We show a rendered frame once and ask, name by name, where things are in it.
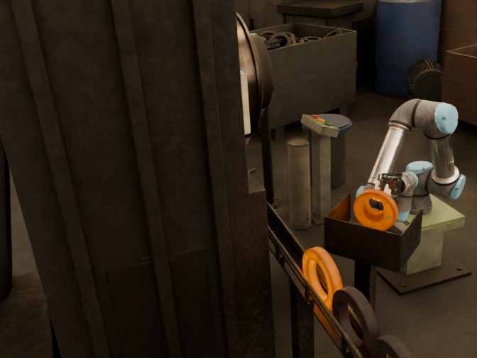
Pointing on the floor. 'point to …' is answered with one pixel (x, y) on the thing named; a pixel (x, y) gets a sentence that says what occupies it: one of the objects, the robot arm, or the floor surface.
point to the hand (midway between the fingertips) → (376, 199)
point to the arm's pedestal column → (425, 268)
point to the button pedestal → (320, 167)
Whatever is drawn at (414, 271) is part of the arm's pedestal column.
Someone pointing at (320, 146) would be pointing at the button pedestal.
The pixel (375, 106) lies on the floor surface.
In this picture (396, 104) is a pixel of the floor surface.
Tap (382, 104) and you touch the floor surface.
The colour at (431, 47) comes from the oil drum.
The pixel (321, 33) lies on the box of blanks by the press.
